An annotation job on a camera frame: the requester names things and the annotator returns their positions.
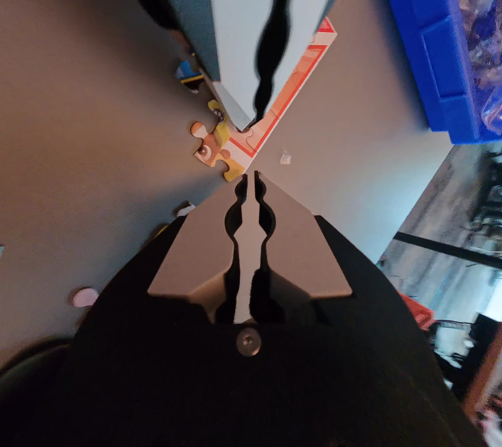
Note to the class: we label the white puzzle piece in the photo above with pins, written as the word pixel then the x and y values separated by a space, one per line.
pixel 186 209

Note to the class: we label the small clear plastic clip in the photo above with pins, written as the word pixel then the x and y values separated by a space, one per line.
pixel 286 157

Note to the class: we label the black table leg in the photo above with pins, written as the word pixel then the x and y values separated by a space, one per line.
pixel 451 251

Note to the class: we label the red border dog puzzle section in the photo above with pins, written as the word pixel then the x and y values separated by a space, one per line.
pixel 292 82

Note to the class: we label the police hat dog puzzle piece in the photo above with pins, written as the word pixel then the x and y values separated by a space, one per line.
pixel 188 76

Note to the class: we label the clear plastic bag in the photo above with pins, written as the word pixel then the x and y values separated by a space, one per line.
pixel 482 23

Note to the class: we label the red black chair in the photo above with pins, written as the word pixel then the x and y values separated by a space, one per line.
pixel 419 313

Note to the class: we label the blue plastic bin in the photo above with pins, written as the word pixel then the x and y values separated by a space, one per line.
pixel 431 43

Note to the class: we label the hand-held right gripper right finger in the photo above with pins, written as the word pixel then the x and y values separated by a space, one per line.
pixel 306 254

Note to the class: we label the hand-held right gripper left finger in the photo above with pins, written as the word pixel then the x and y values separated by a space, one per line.
pixel 196 254

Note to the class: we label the grey desk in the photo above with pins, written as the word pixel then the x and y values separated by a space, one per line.
pixel 78 101

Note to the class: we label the black chair armrest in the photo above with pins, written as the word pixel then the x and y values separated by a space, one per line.
pixel 23 396

